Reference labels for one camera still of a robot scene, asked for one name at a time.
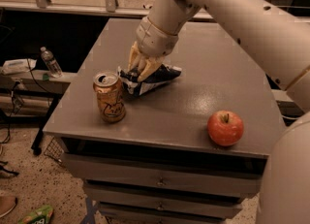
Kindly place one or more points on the red apple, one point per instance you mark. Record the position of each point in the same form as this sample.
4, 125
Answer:
225, 128

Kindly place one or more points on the white tissue pack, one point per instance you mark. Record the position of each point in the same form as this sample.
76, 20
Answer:
18, 66

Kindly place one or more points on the blue chip bag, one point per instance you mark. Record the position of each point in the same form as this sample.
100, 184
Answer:
163, 75

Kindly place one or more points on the green snack bag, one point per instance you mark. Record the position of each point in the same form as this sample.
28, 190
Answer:
40, 215

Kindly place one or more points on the grey side bench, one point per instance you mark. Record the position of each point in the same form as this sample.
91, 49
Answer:
33, 84

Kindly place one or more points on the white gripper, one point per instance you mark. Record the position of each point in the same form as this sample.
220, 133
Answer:
155, 42

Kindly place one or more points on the grey drawer cabinet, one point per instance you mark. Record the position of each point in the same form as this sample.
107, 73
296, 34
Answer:
158, 164

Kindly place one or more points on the orange soda can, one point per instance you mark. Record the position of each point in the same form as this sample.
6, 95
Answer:
108, 88

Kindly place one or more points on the brown shoe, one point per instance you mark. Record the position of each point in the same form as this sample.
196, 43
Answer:
7, 204

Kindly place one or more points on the plastic water bottle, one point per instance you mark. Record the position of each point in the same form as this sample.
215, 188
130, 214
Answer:
51, 62

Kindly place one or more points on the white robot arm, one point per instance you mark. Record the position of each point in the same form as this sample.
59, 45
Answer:
279, 43

